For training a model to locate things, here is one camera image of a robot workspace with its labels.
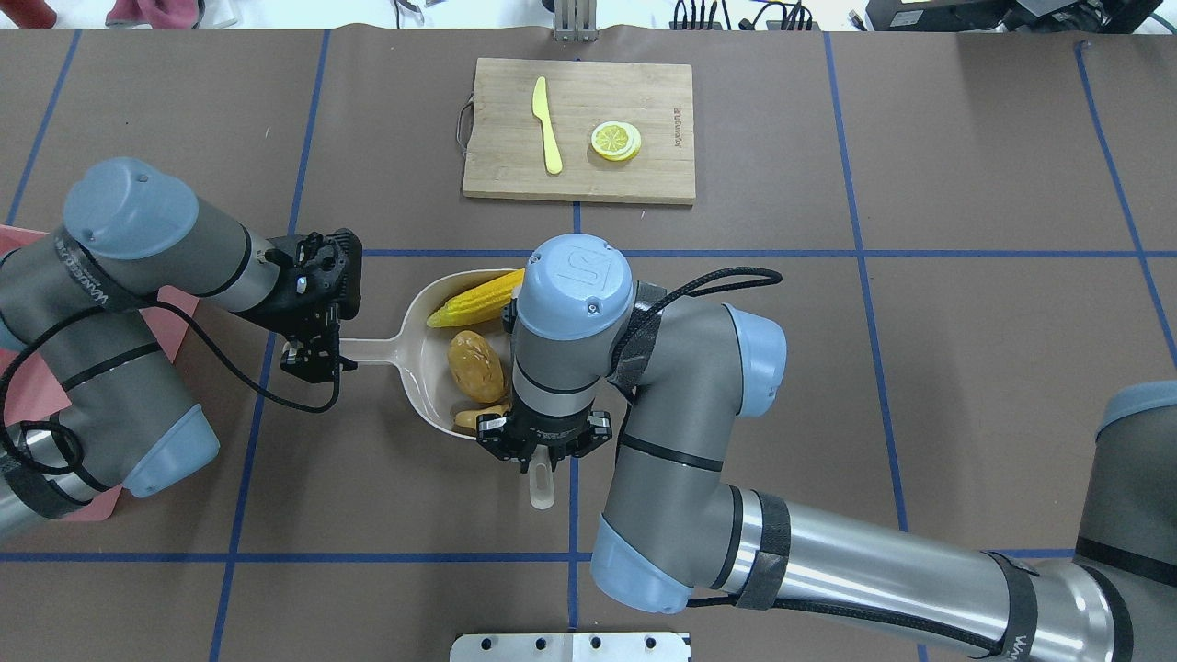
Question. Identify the yellow toy lemon slice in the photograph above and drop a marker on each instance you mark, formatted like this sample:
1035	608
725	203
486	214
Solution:
616	141

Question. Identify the beige plastic dustpan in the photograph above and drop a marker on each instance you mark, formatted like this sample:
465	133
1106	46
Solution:
419	352

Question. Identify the brown toy potato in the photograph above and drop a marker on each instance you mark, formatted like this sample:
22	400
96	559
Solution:
475	368

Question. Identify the aluminium frame post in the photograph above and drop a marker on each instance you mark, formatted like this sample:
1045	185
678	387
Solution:
574	20

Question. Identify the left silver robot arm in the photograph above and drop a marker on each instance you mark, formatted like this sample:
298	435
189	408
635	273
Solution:
76	298

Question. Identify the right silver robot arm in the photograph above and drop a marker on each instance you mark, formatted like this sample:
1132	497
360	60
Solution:
975	453

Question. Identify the pink cloth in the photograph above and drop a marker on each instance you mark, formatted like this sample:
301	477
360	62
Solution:
162	14

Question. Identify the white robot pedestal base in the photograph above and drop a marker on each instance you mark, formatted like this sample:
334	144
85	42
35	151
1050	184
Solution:
636	646

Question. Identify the wooden cutting board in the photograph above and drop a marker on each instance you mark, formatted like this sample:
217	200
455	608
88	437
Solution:
504	154

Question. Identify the yellow toy corn cob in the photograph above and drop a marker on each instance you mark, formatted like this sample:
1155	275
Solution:
477	305

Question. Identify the yellow plastic knife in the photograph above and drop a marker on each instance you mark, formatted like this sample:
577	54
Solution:
552	159

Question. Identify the red cylinder bottle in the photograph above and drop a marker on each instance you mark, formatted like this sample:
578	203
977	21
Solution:
29	14

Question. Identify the tan toy ginger root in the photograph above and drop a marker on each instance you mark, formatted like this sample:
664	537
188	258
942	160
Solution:
466	421

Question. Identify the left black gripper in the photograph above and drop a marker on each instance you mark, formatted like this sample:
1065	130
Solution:
283	317

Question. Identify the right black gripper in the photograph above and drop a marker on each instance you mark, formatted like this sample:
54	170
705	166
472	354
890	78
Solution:
536	429

